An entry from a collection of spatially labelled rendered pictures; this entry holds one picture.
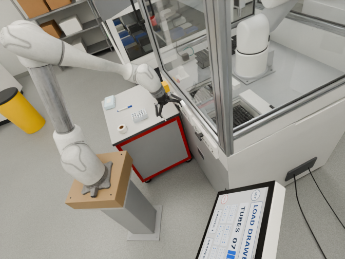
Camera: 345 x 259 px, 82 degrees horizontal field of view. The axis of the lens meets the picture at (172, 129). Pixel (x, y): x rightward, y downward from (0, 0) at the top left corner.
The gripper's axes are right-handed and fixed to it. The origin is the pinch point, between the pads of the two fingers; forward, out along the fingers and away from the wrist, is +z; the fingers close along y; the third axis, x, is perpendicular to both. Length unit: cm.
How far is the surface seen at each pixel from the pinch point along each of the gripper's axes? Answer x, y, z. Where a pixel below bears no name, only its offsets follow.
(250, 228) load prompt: -88, 0, -26
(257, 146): -52, 28, 5
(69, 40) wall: 431, -107, 29
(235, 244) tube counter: -89, -6, -24
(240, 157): -52, 17, 6
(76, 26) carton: 381, -66, 5
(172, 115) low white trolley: 13.5, -1.3, 13.9
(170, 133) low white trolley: 14.3, -11.2, 31.2
